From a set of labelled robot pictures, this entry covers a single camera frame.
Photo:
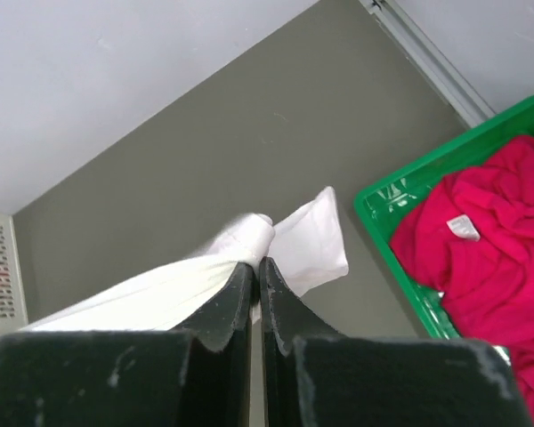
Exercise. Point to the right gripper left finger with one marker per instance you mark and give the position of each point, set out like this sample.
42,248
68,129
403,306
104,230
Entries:
195,374

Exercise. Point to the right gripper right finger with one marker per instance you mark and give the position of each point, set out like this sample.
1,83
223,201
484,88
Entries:
315,376

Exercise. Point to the white t shirt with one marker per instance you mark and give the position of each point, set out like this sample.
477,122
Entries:
307,246

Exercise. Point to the green plastic bin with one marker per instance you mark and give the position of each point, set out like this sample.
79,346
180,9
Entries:
381,206

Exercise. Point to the white file organizer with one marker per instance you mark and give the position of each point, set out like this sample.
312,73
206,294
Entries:
13,312

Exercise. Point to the pink t shirt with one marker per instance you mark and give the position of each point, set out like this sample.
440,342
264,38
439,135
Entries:
472,239

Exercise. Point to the aluminium frame rail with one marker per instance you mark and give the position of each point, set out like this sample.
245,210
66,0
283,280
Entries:
441,74

